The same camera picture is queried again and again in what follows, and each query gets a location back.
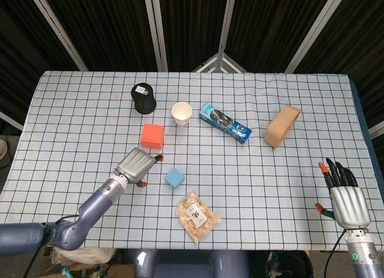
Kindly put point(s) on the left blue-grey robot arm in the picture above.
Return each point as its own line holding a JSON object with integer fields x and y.
{"x": 90, "y": 204}

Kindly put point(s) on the black white-framed folding screen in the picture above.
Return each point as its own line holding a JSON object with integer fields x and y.
{"x": 114, "y": 25}

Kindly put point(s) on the black trash bin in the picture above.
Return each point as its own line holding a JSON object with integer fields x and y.
{"x": 289, "y": 266}

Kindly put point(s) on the brown oval paper bowl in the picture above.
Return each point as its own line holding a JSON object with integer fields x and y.
{"x": 279, "y": 128}

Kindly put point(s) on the blue-grey robot torso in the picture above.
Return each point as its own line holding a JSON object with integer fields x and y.
{"x": 186, "y": 264}

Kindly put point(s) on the white plastic bag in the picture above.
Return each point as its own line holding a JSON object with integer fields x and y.
{"x": 87, "y": 255}

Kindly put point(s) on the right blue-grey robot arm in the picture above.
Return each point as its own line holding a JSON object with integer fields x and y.
{"x": 364, "y": 254}

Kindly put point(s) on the black mesh pen holder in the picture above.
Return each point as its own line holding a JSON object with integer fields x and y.
{"x": 143, "y": 99}

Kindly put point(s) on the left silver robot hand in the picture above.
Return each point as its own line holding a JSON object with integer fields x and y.
{"x": 136, "y": 165}

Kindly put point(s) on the blue foam cube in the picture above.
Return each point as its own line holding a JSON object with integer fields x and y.
{"x": 174, "y": 178}

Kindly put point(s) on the white round floor object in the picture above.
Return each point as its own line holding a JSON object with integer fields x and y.
{"x": 2, "y": 147}

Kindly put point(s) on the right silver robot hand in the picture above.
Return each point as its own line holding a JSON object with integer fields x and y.
{"x": 349, "y": 204}

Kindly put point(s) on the orange foam cube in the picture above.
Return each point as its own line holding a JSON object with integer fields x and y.
{"x": 152, "y": 136}

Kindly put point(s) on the white paper cup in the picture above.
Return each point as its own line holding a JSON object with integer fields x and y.
{"x": 181, "y": 113}

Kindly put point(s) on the blue cookie box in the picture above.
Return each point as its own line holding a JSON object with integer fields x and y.
{"x": 225, "y": 123}

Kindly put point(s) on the clear snack bag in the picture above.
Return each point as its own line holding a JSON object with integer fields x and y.
{"x": 196, "y": 218}

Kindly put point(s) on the blue checked tablecloth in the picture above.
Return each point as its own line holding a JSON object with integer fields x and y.
{"x": 240, "y": 176}

